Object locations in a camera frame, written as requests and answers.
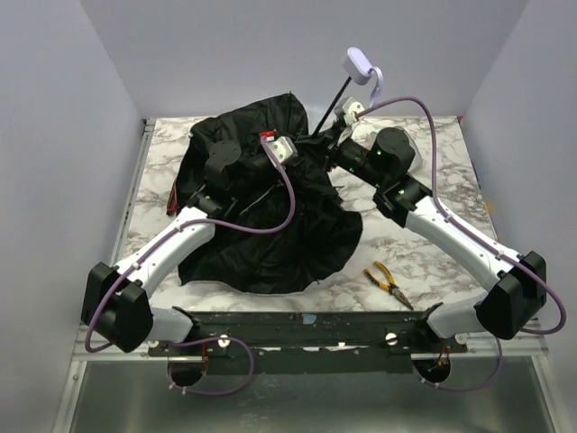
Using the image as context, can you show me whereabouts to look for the lavender umbrella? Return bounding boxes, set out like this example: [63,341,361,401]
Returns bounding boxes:
[173,46,387,294]

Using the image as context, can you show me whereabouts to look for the beige umbrella case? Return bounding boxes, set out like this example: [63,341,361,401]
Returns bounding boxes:
[370,127,423,173]

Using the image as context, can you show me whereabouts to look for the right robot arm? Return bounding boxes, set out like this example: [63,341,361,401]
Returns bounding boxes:
[325,127,546,340]

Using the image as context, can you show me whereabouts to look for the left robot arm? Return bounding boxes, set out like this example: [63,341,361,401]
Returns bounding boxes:
[81,141,296,354]

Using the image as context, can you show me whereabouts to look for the red black utility knife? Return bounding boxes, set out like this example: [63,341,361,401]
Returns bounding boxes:
[166,185,179,216]

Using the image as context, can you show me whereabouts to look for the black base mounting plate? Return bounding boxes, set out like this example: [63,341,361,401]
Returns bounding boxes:
[148,311,467,374]

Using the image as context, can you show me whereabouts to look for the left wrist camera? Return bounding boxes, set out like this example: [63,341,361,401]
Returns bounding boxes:
[260,131,298,166]

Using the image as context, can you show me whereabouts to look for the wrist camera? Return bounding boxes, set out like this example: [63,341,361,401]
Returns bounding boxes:
[260,131,298,166]
[334,97,365,126]

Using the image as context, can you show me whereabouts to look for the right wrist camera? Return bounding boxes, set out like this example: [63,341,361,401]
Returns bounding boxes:
[334,97,365,126]

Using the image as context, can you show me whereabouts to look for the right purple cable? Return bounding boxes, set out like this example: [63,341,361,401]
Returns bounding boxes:
[358,95,567,392]

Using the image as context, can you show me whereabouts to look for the purple cable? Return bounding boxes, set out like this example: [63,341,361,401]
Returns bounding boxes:
[85,137,298,398]
[358,95,567,392]

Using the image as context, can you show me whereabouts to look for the yellow handled pliers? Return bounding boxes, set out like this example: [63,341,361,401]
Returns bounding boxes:
[363,261,414,311]

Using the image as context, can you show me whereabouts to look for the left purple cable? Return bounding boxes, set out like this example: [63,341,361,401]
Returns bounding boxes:
[85,137,298,398]

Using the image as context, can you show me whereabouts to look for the aluminium extrusion rail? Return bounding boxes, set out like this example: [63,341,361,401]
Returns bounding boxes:
[71,315,549,362]

